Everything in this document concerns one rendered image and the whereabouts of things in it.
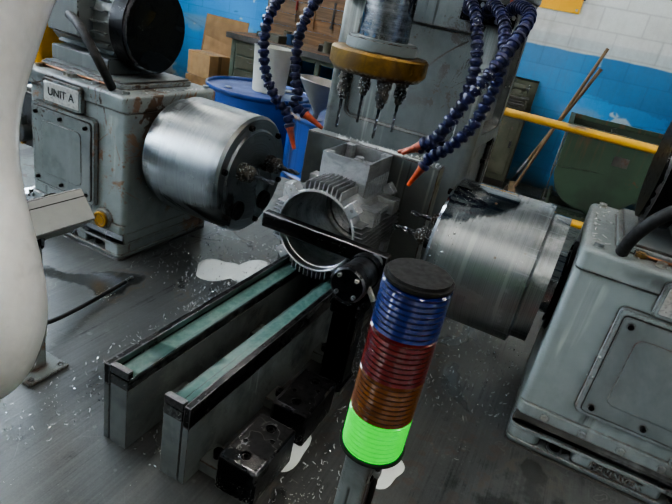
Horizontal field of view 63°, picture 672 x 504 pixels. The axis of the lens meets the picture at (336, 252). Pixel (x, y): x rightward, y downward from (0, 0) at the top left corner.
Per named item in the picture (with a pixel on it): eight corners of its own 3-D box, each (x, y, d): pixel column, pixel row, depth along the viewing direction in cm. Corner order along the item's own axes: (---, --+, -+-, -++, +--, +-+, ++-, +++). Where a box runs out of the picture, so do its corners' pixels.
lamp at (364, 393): (365, 377, 54) (375, 340, 52) (421, 403, 52) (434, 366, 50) (339, 410, 49) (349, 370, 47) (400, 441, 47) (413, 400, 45)
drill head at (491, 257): (405, 264, 119) (435, 154, 109) (600, 337, 106) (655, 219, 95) (359, 309, 98) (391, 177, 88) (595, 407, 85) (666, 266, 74)
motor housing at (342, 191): (312, 232, 125) (327, 151, 117) (388, 260, 118) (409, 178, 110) (264, 259, 108) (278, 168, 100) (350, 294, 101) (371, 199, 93)
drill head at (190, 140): (169, 175, 142) (176, 77, 131) (289, 220, 129) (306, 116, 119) (91, 196, 121) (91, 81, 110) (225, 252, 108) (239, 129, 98)
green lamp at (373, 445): (356, 412, 56) (365, 377, 54) (410, 438, 54) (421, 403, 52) (330, 447, 51) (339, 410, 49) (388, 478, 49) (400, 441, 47)
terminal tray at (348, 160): (341, 174, 117) (348, 141, 114) (386, 188, 113) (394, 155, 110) (315, 185, 107) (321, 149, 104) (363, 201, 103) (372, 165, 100)
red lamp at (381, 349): (375, 340, 52) (385, 300, 51) (434, 366, 50) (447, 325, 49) (349, 370, 47) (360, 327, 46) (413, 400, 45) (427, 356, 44)
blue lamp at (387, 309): (385, 300, 51) (397, 257, 49) (447, 325, 49) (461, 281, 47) (360, 327, 46) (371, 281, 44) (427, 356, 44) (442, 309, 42)
